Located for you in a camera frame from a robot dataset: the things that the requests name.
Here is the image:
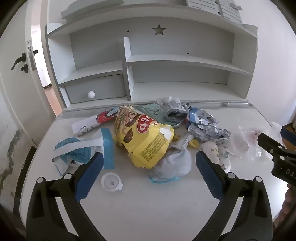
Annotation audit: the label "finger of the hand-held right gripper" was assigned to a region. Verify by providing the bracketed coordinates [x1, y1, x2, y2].
[257, 133, 296, 161]
[280, 125, 296, 145]

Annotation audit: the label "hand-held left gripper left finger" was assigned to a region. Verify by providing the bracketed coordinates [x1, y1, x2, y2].
[26, 152, 104, 241]

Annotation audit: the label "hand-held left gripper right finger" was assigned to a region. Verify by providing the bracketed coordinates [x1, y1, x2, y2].
[195, 150, 274, 241]

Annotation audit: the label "yellow plastic piece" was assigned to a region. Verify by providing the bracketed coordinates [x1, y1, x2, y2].
[172, 134, 199, 149]

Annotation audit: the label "light blue cloth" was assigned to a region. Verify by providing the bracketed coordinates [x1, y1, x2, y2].
[148, 149, 193, 183]

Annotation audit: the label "clear plastic bag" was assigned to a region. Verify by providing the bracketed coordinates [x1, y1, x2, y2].
[231, 122, 284, 160]

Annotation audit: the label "white plastic cap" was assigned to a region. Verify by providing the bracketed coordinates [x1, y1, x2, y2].
[101, 173, 124, 192]

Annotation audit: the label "white patterned sock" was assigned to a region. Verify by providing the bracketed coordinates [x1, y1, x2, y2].
[201, 138, 232, 172]

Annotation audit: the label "blue and white wrapper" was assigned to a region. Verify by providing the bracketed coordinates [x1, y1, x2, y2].
[52, 127, 115, 176]

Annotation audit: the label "white paper slip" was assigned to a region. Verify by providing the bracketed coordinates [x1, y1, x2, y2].
[170, 134, 193, 152]

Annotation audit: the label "silver blue crumpled wrapper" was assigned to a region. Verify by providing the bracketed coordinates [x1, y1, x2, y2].
[186, 107, 230, 142]

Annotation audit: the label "red cartoon print wrapper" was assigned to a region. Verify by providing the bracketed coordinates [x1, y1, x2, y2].
[72, 108, 121, 137]

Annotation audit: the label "black curved edge strip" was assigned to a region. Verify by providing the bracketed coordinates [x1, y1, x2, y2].
[13, 146, 37, 216]

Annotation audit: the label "yellow snack bag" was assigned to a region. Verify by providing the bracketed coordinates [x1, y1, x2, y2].
[113, 105, 175, 169]

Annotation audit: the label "grey crumpled wrapper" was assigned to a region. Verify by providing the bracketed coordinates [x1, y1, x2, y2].
[155, 96, 189, 122]

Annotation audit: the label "green paper sheet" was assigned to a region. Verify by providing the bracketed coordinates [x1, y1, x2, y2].
[139, 103, 183, 128]

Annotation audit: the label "grey drawer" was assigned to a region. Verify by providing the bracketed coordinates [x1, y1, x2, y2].
[65, 74, 126, 104]

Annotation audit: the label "white door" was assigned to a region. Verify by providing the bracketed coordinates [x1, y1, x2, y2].
[0, 0, 56, 149]

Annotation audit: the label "white desk shelf unit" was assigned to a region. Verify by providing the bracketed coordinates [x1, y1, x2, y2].
[45, 23, 258, 112]

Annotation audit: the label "black door handle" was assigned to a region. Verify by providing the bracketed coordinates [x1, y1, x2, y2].
[11, 50, 38, 72]

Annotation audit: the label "grey wall cabinet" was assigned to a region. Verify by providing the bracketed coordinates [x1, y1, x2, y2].
[186, 0, 243, 24]

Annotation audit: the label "grey wall shelf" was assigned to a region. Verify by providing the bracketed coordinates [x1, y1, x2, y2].
[61, 0, 124, 19]

